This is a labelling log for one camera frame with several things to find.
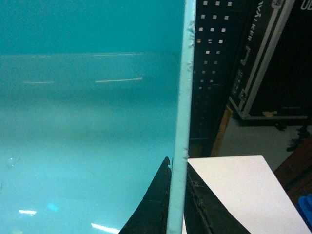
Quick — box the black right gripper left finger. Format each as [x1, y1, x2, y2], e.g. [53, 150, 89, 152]
[120, 157, 171, 234]

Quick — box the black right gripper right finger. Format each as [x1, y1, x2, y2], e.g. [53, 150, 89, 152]
[184, 164, 249, 234]

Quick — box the teal plastic tray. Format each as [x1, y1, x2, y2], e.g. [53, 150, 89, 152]
[0, 0, 196, 234]

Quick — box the blue open bin right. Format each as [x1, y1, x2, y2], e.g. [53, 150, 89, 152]
[295, 194, 312, 231]

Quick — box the black flight case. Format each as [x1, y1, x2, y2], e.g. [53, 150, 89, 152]
[230, 0, 312, 120]

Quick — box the black perforated panel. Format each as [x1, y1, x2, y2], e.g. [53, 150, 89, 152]
[189, 0, 258, 158]

